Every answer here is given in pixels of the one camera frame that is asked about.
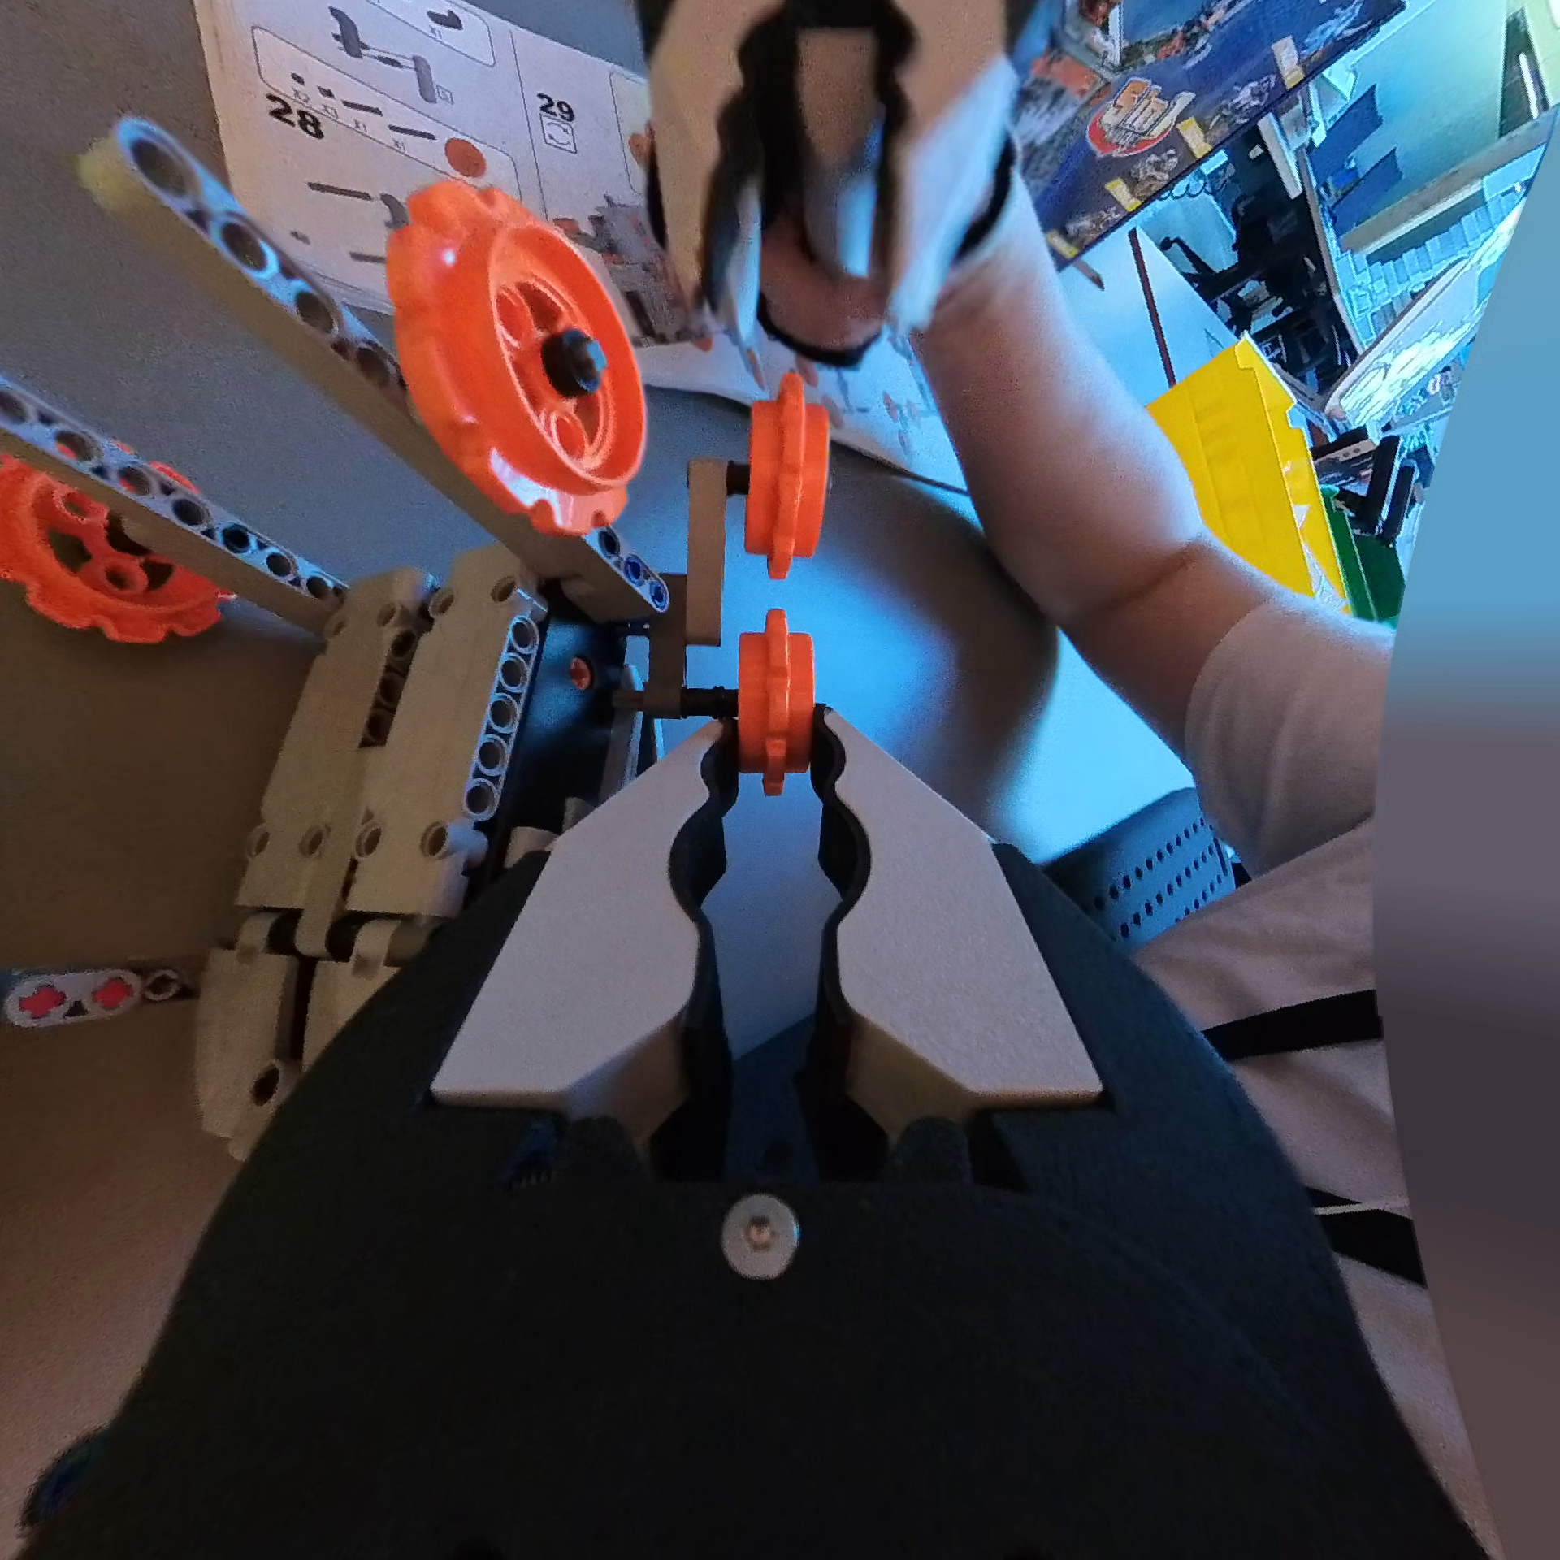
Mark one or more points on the person's right hand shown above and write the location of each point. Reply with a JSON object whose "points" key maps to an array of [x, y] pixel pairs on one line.
{"points": [[816, 287]]}

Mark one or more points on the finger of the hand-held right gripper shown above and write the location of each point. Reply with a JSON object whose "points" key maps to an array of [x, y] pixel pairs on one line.
{"points": [[860, 196], [701, 135]]}

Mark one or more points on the person's white t-shirt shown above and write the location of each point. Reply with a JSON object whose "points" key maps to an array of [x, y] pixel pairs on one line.
{"points": [[1291, 902]]}

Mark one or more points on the grey beam with red pins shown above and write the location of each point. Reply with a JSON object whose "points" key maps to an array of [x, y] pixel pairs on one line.
{"points": [[86, 998]]}

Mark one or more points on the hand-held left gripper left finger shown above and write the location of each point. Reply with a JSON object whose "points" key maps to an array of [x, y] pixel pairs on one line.
{"points": [[573, 963]]}

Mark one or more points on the black perforated chair seat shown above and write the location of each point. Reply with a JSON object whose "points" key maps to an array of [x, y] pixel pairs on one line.
{"points": [[1146, 866]]}

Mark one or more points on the grey toy brick model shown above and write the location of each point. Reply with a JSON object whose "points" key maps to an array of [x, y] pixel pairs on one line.
{"points": [[402, 733]]}

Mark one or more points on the colourful toy set box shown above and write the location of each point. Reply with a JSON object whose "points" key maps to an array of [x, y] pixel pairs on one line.
{"points": [[1146, 135]]}

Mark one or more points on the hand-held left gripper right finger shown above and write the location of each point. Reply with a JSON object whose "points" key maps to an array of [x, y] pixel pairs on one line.
{"points": [[963, 963]]}

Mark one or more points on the white instruction booklet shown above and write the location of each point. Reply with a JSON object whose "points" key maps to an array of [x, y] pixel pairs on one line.
{"points": [[305, 183]]}

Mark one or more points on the person's right forearm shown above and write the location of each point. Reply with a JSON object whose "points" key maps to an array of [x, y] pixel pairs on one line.
{"points": [[1072, 463]]}

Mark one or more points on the yellow storage bin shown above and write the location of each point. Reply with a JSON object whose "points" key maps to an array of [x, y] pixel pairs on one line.
{"points": [[1243, 476]]}

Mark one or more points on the grey desk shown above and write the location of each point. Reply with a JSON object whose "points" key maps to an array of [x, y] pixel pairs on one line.
{"points": [[121, 781]]}

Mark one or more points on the small orange toy gear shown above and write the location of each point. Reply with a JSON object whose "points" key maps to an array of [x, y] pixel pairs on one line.
{"points": [[786, 476], [775, 701]]}

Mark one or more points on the green storage bin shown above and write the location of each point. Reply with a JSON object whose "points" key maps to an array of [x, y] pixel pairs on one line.
{"points": [[1371, 573]]}

